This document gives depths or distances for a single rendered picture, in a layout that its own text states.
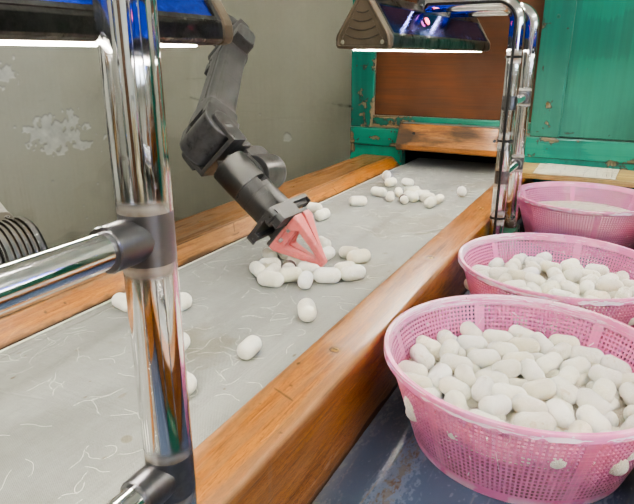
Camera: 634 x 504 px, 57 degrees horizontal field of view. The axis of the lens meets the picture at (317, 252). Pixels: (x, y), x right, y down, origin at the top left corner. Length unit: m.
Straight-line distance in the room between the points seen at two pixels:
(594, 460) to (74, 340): 0.51
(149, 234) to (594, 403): 0.44
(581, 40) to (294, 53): 1.52
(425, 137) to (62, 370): 1.17
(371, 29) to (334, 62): 1.85
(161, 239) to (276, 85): 2.61
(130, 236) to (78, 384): 0.38
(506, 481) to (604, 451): 0.08
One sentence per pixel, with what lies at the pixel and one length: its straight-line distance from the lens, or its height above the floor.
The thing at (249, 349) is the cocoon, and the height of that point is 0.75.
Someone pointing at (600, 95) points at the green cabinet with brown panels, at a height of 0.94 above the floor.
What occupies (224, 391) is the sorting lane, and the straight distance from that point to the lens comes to 0.56.
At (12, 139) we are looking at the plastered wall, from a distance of 2.97.
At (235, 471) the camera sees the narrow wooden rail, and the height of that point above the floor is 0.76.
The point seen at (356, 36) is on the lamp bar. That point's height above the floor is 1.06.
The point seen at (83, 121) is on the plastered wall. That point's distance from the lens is 3.19.
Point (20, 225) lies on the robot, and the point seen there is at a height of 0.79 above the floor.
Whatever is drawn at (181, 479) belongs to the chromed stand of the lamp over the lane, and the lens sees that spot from 0.30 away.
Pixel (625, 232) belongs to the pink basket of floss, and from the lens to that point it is 1.20.
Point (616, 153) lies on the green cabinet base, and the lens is 1.56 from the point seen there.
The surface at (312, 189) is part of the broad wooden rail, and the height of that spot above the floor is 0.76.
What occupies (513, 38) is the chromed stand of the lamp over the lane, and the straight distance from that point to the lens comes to 0.99.
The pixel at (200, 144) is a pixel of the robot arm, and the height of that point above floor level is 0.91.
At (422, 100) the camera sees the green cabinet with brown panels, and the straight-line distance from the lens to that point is 1.64.
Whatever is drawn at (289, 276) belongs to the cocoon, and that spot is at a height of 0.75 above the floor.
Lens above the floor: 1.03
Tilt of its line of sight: 19 degrees down
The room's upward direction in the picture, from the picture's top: straight up
